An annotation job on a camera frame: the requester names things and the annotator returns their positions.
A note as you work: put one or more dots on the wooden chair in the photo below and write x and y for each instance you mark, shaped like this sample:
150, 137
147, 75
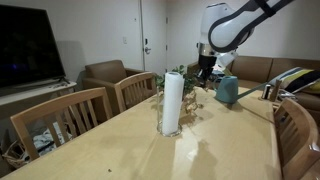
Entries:
297, 138
78, 112
135, 89

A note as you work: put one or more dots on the small dark cylinder can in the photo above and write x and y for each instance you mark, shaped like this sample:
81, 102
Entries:
266, 91

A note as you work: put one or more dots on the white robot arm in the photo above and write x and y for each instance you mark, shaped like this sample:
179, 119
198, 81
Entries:
224, 29

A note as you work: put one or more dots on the white tv stand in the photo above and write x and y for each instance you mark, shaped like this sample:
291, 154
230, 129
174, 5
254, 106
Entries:
4, 100

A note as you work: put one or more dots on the right wooden chair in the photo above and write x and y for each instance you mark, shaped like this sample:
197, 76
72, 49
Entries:
297, 138

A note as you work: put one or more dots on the brown leather armchair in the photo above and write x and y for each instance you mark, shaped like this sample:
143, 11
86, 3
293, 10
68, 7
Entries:
108, 74

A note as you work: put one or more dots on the wicker basket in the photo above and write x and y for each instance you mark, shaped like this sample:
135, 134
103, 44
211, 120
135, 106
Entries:
15, 155

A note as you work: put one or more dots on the white paper towel roll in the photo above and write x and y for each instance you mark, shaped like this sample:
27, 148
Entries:
173, 91

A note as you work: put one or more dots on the black flat screen television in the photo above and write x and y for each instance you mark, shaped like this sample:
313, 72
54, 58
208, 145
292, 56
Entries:
28, 49

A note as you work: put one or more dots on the striped throw pillow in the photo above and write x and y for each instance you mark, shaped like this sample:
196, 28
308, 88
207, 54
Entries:
299, 79

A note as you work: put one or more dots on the green potted plant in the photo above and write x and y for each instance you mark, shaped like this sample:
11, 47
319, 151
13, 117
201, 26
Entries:
189, 101

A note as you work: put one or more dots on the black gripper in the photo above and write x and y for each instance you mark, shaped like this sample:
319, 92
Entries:
206, 64

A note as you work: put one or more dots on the teal watering can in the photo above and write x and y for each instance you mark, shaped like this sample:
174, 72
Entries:
226, 89

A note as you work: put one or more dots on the white door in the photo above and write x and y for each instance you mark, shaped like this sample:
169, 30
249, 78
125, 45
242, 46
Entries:
153, 24

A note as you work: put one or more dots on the brown leather sofa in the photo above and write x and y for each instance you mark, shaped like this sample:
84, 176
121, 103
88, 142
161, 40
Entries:
252, 71

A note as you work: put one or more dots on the metal paper towel holder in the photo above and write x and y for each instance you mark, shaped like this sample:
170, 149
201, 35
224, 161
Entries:
164, 131

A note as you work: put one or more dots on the far left wooden chair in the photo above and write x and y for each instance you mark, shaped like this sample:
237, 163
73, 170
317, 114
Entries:
135, 89

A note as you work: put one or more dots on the near left wooden chair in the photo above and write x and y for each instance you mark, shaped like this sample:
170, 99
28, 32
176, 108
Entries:
78, 112

